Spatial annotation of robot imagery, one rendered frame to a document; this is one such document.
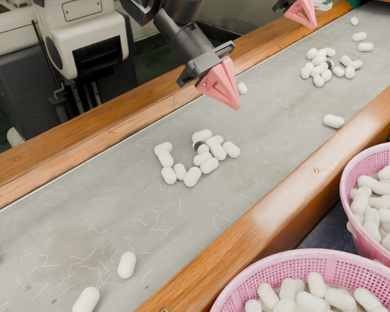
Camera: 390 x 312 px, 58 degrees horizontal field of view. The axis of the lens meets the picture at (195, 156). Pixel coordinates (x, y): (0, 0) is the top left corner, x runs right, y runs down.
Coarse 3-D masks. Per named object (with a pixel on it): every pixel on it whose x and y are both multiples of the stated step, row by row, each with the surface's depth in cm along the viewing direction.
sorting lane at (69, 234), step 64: (384, 64) 83; (192, 128) 69; (256, 128) 67; (320, 128) 66; (64, 192) 58; (128, 192) 57; (192, 192) 55; (256, 192) 54; (0, 256) 49; (64, 256) 48; (192, 256) 46
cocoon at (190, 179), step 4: (192, 168) 57; (196, 168) 57; (188, 172) 56; (192, 172) 56; (196, 172) 56; (200, 172) 57; (184, 176) 56; (188, 176) 55; (192, 176) 55; (196, 176) 56; (184, 180) 55; (188, 180) 55; (192, 180) 55; (196, 180) 56; (188, 184) 55; (192, 184) 55
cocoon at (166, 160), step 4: (160, 152) 61; (164, 152) 60; (168, 152) 61; (160, 156) 60; (164, 156) 60; (168, 156) 60; (160, 160) 60; (164, 160) 59; (168, 160) 59; (172, 160) 59; (164, 164) 59; (168, 164) 59; (172, 164) 60
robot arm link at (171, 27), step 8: (160, 8) 57; (160, 16) 57; (160, 24) 58; (168, 24) 57; (176, 24) 57; (184, 24) 57; (192, 24) 58; (160, 32) 59; (168, 32) 58; (176, 32) 57; (168, 40) 58
